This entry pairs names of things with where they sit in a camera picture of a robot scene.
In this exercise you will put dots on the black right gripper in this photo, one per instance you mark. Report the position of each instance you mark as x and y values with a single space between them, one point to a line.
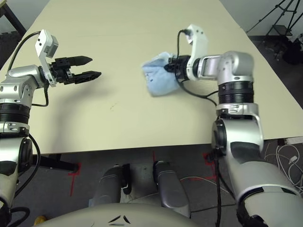
181 67

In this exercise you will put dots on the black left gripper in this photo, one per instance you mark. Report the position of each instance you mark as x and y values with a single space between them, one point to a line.
61 71

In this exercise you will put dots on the light blue fluffy rag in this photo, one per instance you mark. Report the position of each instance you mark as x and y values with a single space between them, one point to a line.
161 80

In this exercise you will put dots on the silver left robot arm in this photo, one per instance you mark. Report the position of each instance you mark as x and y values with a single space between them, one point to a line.
21 73

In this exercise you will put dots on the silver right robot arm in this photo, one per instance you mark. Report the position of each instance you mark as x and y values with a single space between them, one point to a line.
236 61

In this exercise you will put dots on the black table leg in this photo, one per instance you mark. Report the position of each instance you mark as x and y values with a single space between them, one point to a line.
56 163

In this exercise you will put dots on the grey left robot leg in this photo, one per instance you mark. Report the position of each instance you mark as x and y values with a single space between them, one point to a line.
109 184

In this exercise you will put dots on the grey robot leg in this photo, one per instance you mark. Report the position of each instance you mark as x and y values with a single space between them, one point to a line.
170 186
109 184

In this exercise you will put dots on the grey right robot leg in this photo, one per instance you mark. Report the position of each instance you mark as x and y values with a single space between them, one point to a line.
170 186

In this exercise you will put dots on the black bag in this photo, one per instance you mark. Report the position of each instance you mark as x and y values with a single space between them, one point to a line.
292 53

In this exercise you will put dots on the white power strip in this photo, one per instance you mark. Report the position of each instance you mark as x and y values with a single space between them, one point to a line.
294 140

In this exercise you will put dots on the grey robot torso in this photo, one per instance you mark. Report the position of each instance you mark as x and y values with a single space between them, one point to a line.
94 216

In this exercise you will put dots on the white charger plug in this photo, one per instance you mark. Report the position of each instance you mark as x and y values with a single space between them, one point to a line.
293 159

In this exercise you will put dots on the small yellow object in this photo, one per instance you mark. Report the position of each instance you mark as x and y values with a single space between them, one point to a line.
39 219

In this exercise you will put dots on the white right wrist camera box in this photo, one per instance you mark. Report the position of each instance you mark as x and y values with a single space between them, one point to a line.
198 37

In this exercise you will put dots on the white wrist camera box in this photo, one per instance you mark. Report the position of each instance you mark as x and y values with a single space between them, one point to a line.
43 40
198 37

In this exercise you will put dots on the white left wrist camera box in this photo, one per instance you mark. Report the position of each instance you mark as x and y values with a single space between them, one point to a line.
43 40

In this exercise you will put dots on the black metal stand frame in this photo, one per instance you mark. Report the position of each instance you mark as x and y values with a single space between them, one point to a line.
14 20

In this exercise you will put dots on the black camera tripod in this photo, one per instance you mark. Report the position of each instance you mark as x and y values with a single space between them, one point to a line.
260 20

